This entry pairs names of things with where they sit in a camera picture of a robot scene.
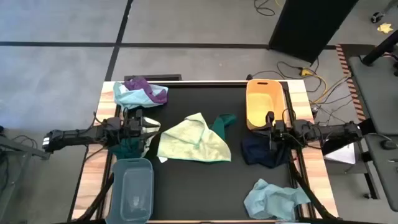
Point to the white paper sheet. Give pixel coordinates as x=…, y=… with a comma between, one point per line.
x=342, y=155

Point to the grey neighbouring desk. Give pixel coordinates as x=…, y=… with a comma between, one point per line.
x=379, y=93

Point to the pale blue plastic basket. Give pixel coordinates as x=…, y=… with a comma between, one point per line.
x=133, y=193

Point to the purple microfiber towel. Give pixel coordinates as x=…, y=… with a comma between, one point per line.
x=141, y=84

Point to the dark green microfiber towel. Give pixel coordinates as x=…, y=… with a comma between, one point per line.
x=224, y=123
x=127, y=147

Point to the crumpled yellow cloth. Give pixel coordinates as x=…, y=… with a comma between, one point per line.
x=385, y=28

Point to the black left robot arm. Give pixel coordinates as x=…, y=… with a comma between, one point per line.
x=71, y=137

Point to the grey metal stand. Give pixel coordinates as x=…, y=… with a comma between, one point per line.
x=18, y=147

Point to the tall black cabinet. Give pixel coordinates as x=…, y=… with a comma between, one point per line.
x=308, y=25

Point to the striped hazard edge strip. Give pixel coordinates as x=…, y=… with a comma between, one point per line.
x=350, y=81

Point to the yellow power plug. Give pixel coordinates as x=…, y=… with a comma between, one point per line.
x=306, y=72

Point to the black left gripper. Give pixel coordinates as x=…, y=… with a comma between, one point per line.
x=133, y=128

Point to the black caster wheel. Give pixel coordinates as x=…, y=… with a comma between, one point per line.
x=377, y=17

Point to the black diagonal frame strut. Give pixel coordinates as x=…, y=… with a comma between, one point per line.
x=308, y=193
x=98, y=199

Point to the black computer mouse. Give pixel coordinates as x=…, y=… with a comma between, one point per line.
x=388, y=145

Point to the navy blue microfiber towel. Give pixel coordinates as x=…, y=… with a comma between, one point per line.
x=258, y=152

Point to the light blue microfiber towel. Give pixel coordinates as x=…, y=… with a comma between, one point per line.
x=130, y=98
x=273, y=199

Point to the yellow plastic basket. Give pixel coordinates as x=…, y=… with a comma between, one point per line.
x=259, y=105

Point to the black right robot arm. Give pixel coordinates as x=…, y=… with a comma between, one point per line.
x=329, y=132

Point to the light green microfiber towel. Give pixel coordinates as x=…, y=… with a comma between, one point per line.
x=192, y=140

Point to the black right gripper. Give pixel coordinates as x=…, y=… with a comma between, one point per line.
x=281, y=130

